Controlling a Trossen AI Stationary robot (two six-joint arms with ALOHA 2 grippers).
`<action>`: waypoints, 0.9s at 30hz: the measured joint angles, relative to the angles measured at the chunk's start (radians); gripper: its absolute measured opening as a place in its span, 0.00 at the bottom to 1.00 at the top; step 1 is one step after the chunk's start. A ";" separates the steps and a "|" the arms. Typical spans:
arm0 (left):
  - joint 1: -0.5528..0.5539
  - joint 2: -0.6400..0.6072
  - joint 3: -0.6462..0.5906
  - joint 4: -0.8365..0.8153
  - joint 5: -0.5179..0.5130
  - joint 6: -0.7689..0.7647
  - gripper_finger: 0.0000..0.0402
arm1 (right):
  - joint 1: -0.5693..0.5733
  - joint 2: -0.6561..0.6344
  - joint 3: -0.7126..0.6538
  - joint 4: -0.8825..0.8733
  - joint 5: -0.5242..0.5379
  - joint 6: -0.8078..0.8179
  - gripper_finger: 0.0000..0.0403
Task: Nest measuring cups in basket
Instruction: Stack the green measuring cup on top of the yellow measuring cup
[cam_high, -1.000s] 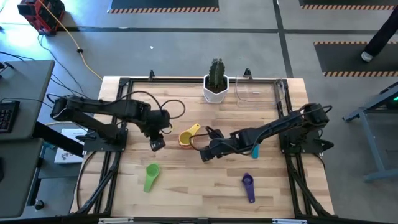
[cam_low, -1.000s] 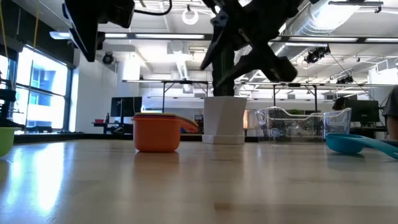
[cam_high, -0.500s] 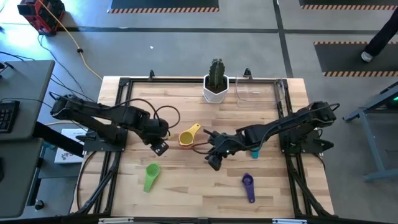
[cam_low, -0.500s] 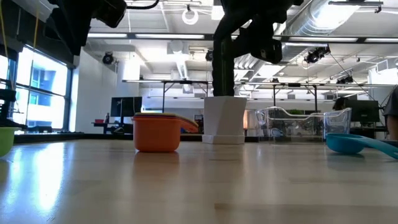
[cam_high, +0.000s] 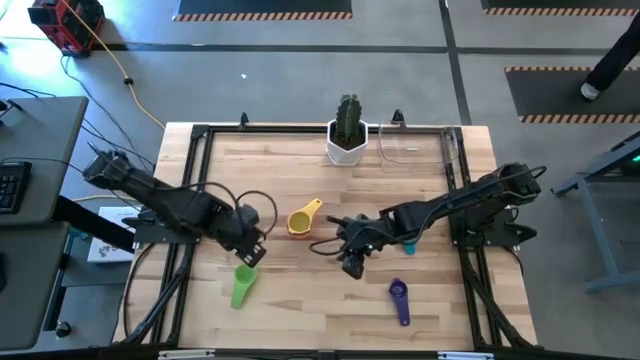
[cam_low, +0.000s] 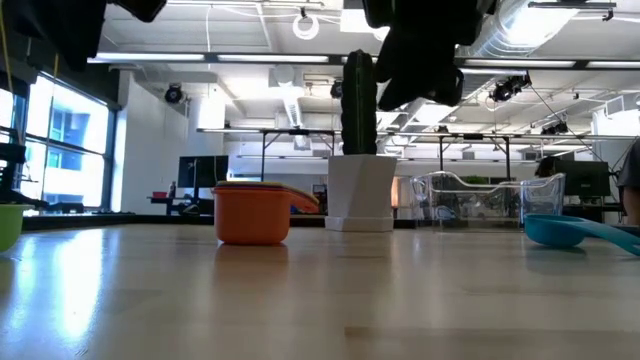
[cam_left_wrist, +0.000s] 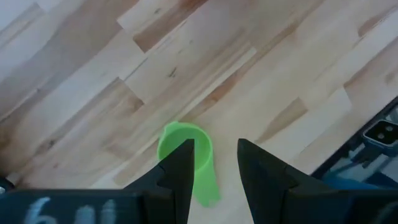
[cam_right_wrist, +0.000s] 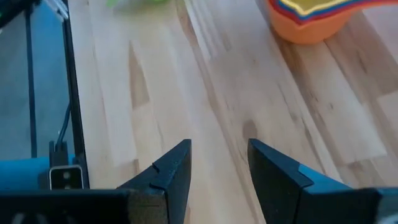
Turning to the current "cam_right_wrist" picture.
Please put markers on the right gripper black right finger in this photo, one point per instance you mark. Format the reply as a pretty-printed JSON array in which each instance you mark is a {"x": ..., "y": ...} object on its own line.
[{"x": 273, "y": 180}]

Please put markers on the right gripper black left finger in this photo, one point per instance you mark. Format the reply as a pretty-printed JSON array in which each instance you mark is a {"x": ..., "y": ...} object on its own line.
[{"x": 174, "y": 174}]

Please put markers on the orange measuring cup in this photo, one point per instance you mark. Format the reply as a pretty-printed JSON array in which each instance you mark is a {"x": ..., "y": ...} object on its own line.
[{"x": 311, "y": 34}]

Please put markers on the red measuring cup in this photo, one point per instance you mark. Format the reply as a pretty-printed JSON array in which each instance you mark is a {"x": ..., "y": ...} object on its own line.
[{"x": 304, "y": 21}]

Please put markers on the blue measuring cup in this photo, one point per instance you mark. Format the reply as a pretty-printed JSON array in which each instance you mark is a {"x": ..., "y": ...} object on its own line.
[{"x": 306, "y": 18}]

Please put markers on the yellow measuring cup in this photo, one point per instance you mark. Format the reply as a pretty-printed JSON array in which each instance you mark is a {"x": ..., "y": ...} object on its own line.
[{"x": 311, "y": 6}]

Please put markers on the green measuring cup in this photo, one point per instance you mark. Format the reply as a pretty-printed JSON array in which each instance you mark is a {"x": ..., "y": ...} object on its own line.
[{"x": 112, "y": 2}]

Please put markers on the silver metal bracket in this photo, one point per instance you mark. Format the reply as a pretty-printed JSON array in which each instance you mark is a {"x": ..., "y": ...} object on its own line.
[{"x": 66, "y": 177}]

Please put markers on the black aluminium table frame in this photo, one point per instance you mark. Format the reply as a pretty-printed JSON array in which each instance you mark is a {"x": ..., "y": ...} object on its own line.
[{"x": 73, "y": 77}]

